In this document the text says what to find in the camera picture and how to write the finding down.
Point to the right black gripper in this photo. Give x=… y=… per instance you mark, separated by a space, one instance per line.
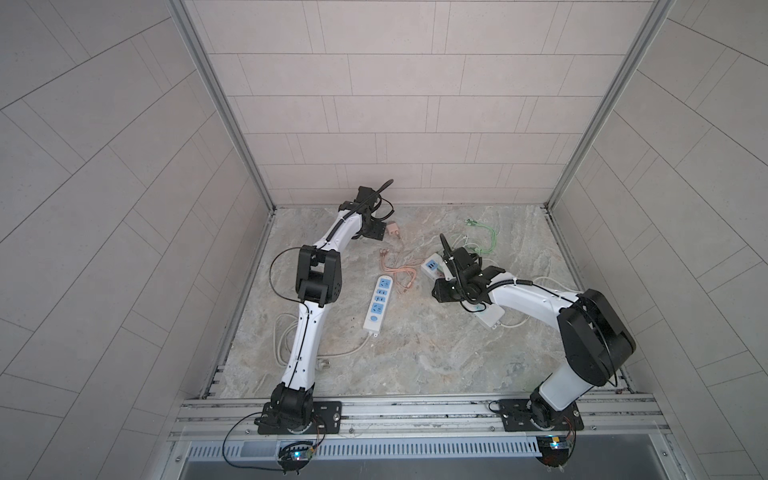
x=439 y=288

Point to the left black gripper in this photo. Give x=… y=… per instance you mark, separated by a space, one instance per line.
x=376 y=229

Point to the white multicolour socket power strip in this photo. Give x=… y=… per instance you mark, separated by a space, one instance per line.
x=434 y=268

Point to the white blue socket power strip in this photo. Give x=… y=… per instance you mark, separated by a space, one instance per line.
x=378 y=305

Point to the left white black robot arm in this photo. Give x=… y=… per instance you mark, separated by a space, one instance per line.
x=318 y=284

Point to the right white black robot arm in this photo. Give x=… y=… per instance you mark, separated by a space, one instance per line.
x=596 y=342

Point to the pink charger adapter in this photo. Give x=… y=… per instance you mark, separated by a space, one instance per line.
x=393 y=230

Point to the right green circuit board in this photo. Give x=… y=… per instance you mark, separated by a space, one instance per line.
x=554 y=451

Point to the green circuit board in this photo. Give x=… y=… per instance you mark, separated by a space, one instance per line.
x=554 y=451
x=295 y=456

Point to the left green circuit board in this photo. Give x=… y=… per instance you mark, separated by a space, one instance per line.
x=295 y=456

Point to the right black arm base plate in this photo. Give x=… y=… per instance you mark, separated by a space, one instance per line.
x=516 y=416

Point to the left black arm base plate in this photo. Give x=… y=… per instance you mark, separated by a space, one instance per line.
x=324 y=419

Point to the aluminium mounting rail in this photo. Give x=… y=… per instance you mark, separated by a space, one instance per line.
x=452 y=416

